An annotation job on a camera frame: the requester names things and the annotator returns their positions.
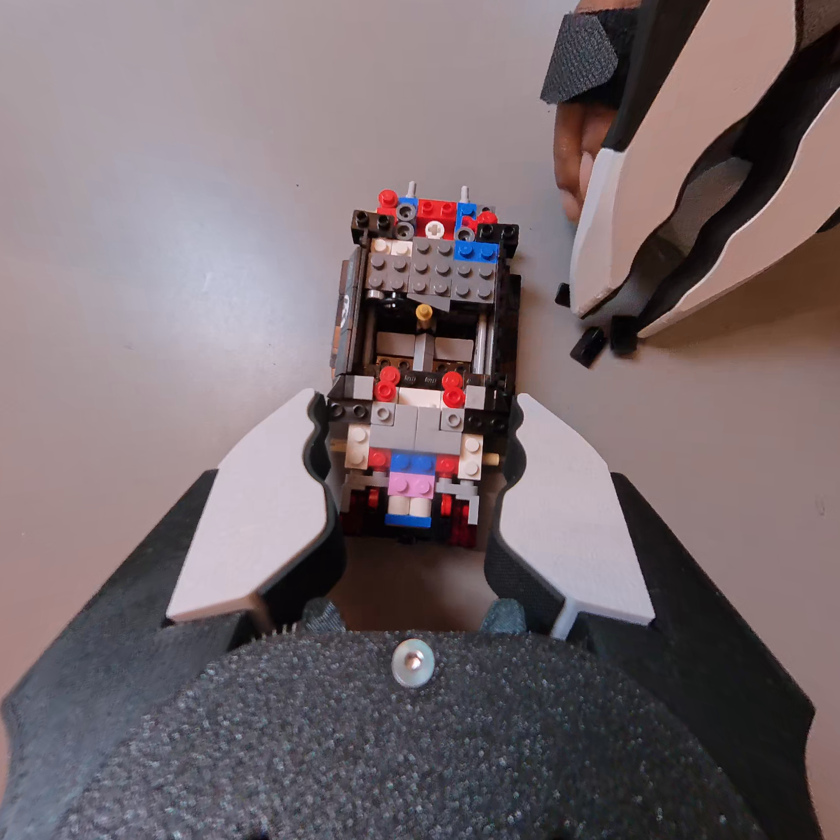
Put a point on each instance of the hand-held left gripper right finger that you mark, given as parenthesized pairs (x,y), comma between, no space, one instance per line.
(564,525)

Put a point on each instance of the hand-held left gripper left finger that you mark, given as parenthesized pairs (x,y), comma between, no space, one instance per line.
(262,518)

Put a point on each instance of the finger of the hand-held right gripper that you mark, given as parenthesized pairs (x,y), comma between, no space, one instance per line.
(774,243)
(663,144)

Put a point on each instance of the lego car model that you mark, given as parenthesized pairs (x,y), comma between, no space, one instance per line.
(420,275)

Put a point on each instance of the person's right hand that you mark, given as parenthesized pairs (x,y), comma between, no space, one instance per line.
(577,144)

